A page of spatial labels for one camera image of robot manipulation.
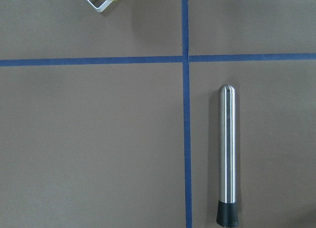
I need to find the steel muddler black tip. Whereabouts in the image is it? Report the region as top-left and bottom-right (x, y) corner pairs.
(216, 85), (238, 228)

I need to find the white wire cup rack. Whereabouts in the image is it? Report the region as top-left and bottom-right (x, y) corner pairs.
(86, 0), (113, 13)

